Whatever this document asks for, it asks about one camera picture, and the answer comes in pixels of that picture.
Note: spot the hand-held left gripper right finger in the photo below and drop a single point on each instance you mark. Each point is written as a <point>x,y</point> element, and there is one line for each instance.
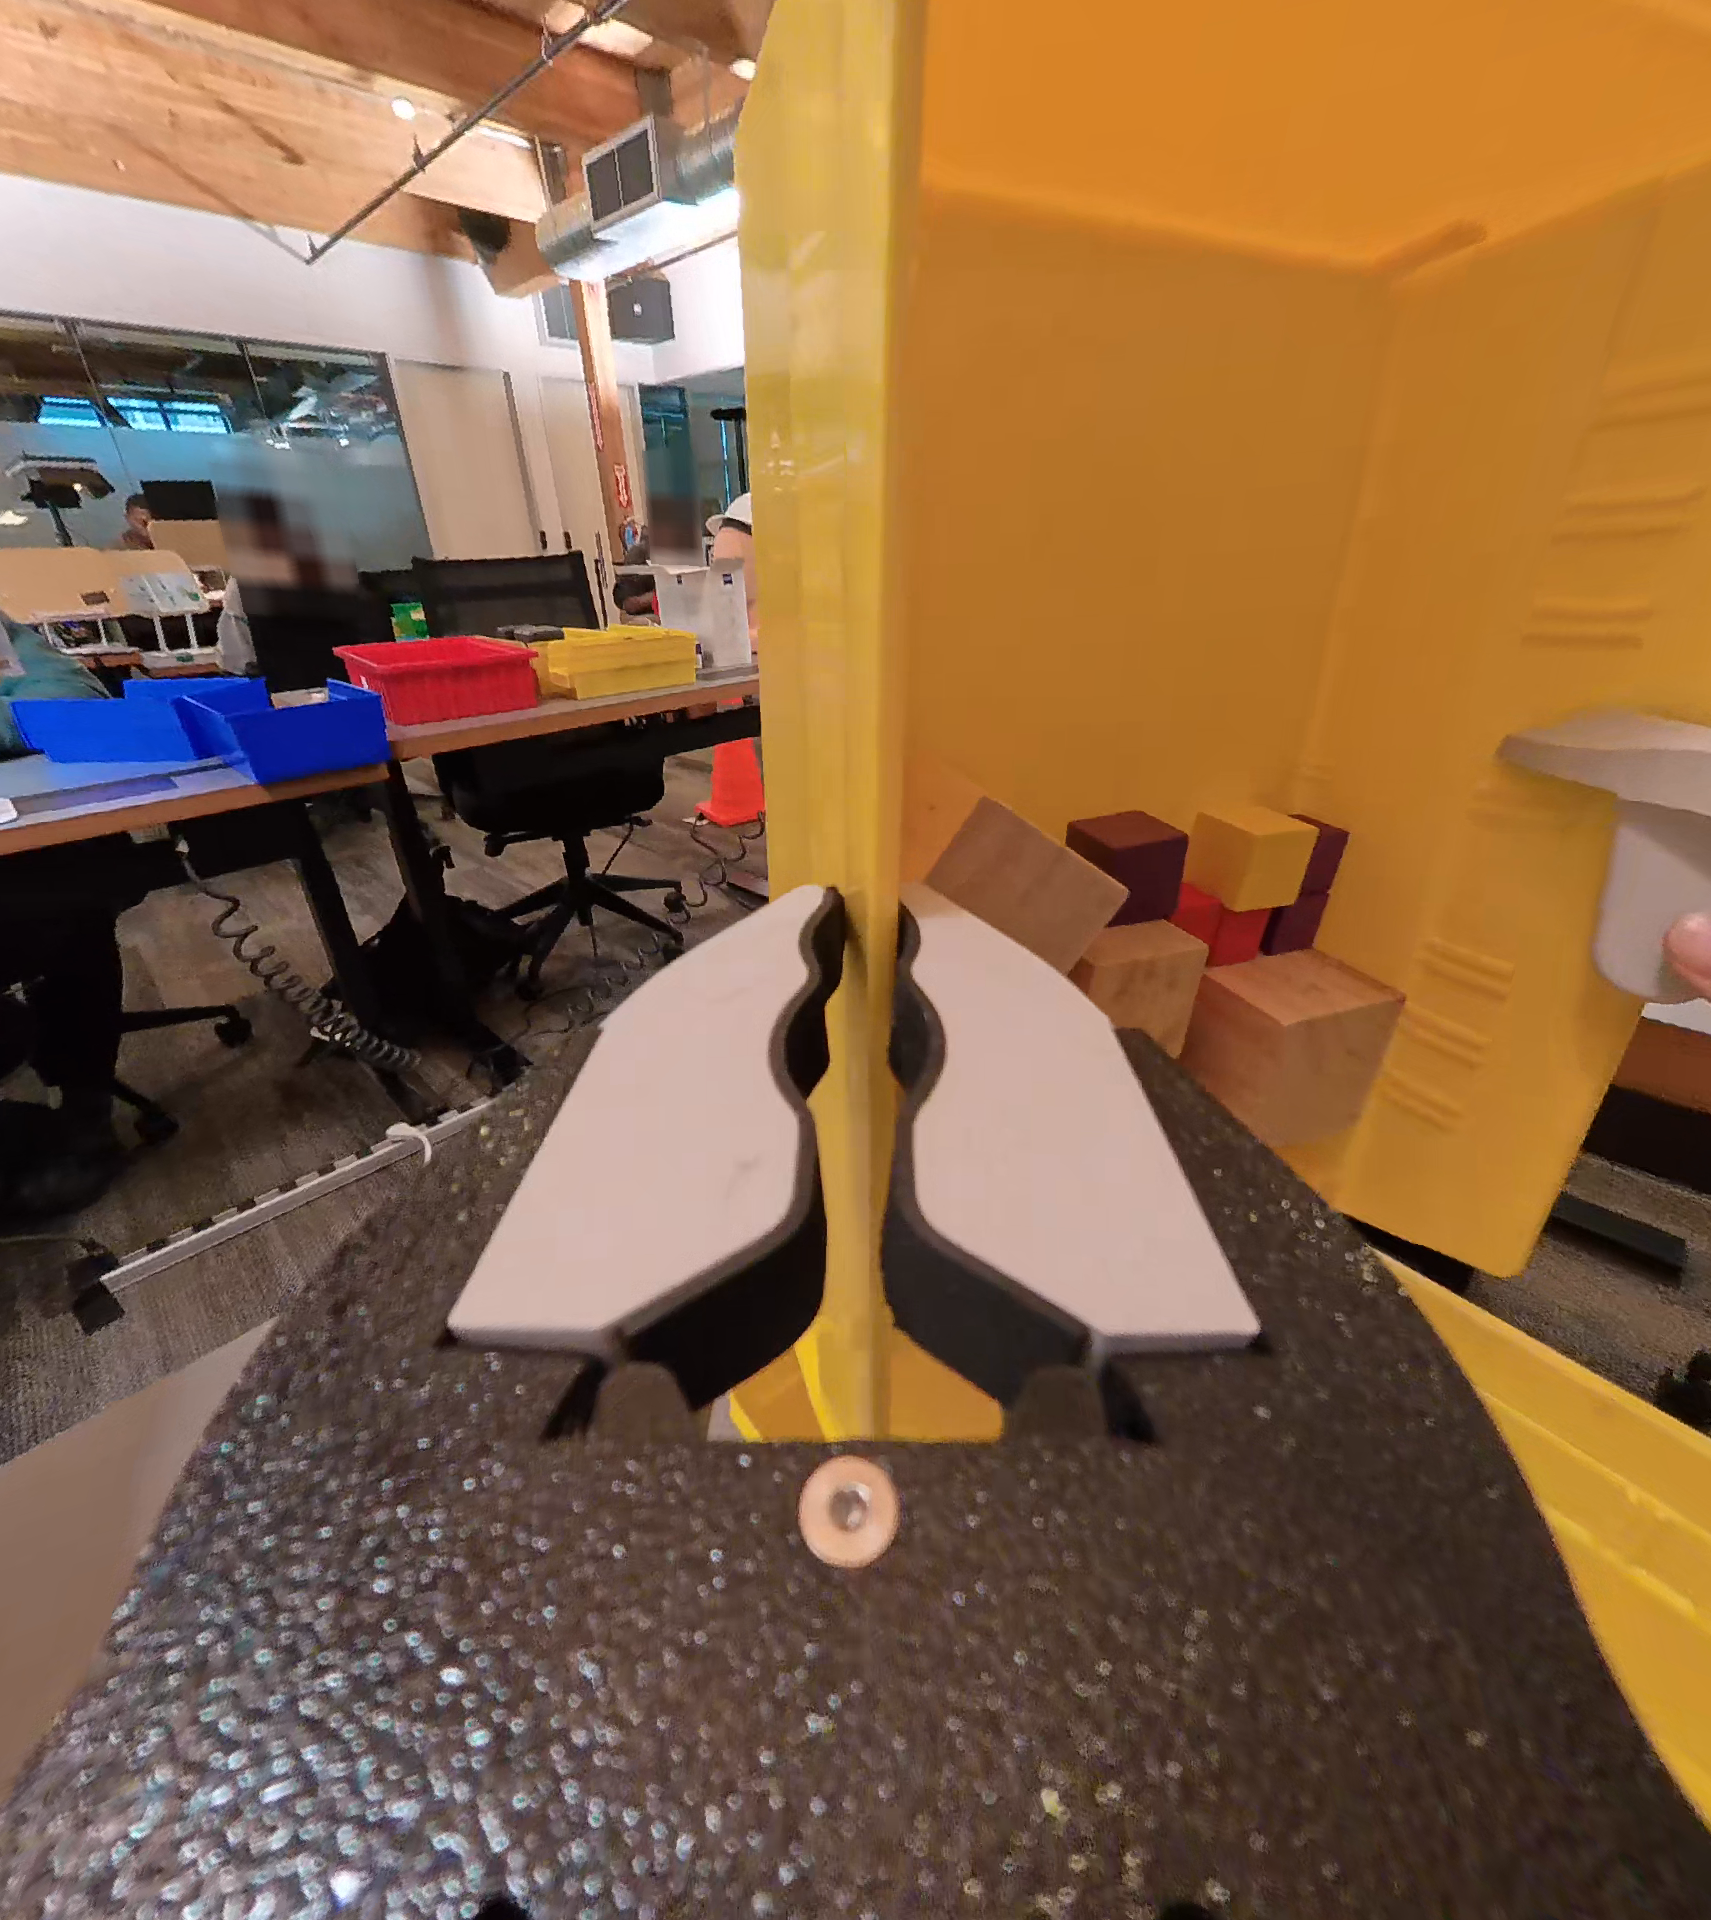
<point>1067,1170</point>

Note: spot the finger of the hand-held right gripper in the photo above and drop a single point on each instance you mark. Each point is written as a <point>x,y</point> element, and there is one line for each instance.
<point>1634,758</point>

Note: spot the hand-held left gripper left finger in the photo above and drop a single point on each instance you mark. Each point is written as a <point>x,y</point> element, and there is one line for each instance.
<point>644,1139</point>

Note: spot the pile of coloured wooden cubes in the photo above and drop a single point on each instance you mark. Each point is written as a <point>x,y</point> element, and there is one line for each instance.
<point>1293,1037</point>

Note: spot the yellow plastic box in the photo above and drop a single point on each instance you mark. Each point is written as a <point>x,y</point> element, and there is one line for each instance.
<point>1696,1574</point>
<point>1127,528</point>

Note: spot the black office chair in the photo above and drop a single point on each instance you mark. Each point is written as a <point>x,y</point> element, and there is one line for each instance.
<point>555,781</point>

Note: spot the orange traffic cone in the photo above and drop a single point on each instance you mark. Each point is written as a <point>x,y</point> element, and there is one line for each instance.
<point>735,781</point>

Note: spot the stack of yellow bins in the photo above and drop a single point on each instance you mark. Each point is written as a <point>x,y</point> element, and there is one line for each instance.
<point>613,666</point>

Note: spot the red plastic bin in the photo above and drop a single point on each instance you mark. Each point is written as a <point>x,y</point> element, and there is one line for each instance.
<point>444,683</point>

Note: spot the white carton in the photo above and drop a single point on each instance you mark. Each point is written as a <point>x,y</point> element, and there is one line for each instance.
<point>706,616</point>

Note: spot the blue plastic bin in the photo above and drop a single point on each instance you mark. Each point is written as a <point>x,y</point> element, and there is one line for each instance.
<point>296,739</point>
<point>88,734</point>

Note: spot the long wooden desk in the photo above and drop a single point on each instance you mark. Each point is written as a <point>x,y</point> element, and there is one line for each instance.
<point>75,810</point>

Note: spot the tilted wooden board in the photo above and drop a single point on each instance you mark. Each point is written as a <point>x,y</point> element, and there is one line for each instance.
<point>44,577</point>

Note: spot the black ceiling speaker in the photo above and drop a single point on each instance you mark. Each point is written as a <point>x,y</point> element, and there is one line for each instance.
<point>640,307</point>

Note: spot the metal air duct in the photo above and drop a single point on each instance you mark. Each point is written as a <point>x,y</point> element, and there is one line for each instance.
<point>644,175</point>

